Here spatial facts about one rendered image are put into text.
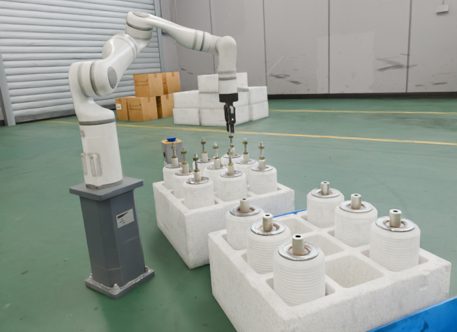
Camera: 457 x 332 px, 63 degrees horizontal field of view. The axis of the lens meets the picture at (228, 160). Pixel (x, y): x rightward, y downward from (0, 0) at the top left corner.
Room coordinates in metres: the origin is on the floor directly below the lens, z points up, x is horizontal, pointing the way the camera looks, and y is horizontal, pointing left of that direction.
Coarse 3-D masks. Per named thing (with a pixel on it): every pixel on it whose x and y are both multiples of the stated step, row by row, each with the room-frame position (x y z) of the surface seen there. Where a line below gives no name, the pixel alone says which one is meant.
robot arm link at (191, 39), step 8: (128, 16) 1.34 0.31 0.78; (136, 16) 1.34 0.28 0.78; (144, 16) 1.35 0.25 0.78; (152, 16) 1.37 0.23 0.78; (128, 24) 1.35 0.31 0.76; (136, 24) 1.33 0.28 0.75; (144, 24) 1.34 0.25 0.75; (152, 24) 1.35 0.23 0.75; (160, 24) 1.35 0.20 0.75; (168, 24) 1.37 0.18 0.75; (176, 24) 1.39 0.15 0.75; (168, 32) 1.37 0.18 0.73; (176, 32) 1.37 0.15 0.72; (184, 32) 1.38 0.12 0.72; (192, 32) 1.39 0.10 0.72; (200, 32) 1.40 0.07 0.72; (176, 40) 1.39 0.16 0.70; (184, 40) 1.38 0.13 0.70; (192, 40) 1.39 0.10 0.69; (200, 40) 1.39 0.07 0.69; (192, 48) 1.41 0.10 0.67; (200, 48) 1.40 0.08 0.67
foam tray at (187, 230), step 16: (160, 192) 1.27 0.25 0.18; (272, 192) 1.18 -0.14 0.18; (288, 192) 1.18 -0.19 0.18; (160, 208) 1.30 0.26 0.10; (176, 208) 1.10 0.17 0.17; (208, 208) 1.07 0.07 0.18; (224, 208) 1.08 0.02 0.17; (272, 208) 1.16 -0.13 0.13; (288, 208) 1.18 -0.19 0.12; (160, 224) 1.33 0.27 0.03; (176, 224) 1.12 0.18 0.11; (192, 224) 1.04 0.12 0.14; (208, 224) 1.06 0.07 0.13; (224, 224) 1.08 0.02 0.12; (176, 240) 1.14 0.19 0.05; (192, 240) 1.04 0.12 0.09; (192, 256) 1.04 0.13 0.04; (208, 256) 1.06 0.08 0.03
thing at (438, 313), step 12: (456, 300) 0.65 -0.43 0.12; (420, 312) 0.61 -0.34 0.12; (432, 312) 0.62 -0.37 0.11; (444, 312) 0.63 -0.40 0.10; (456, 312) 0.64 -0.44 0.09; (396, 324) 0.59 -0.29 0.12; (408, 324) 0.60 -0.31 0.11; (420, 324) 0.61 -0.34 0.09; (432, 324) 0.62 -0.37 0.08; (444, 324) 0.63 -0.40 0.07; (456, 324) 0.64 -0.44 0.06
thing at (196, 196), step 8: (184, 184) 1.11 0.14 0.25; (192, 184) 1.10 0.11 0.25; (200, 184) 1.09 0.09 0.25; (208, 184) 1.10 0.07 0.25; (184, 192) 1.11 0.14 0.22; (192, 192) 1.09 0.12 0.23; (200, 192) 1.09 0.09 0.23; (208, 192) 1.10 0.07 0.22; (184, 200) 1.12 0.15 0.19; (192, 200) 1.09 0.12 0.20; (200, 200) 1.09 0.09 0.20; (208, 200) 1.10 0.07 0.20; (192, 208) 1.09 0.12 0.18
